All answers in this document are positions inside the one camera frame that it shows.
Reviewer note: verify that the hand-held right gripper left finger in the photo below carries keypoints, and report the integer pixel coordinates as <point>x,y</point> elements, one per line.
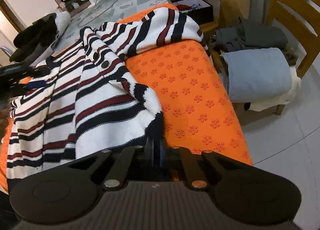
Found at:
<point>125,167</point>

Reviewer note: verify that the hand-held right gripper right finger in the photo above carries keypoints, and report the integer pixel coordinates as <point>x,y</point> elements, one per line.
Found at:
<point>163,151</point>

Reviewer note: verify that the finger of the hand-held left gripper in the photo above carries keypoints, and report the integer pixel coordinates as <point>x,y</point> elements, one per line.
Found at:
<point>37,84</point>
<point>37,70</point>

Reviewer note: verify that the striped knit cardigan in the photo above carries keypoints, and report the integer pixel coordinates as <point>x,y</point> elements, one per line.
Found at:
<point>105,110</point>

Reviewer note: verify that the black garment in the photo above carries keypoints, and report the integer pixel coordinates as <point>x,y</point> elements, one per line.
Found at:
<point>32,40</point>

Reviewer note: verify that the white garment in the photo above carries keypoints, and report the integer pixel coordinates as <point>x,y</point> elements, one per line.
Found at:
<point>62,20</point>

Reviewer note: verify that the orange patterned mat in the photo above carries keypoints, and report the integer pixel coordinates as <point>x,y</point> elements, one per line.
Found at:
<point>195,82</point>

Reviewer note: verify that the light blue folded garment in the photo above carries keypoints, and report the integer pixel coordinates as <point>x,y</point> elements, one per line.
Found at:
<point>257,75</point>

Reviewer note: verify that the cream folded garment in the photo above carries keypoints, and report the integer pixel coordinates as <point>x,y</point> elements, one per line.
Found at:
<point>287,97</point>

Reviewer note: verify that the black storage box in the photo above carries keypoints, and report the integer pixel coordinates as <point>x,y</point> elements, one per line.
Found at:
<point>202,15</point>

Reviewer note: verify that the red yarn skein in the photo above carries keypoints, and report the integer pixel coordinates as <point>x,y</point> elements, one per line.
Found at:
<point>183,7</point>

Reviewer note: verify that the blue scissors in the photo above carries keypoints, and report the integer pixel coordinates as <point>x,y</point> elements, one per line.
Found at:
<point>196,6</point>

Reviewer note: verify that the dark grey folded garment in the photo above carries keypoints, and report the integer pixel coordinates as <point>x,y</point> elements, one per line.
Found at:
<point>257,35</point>

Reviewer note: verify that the brown patterned seat cushion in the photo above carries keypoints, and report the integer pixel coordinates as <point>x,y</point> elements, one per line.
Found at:
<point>291,56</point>

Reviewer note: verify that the wooden slat-back chair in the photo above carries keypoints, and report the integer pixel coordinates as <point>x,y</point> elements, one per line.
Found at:
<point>295,2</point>

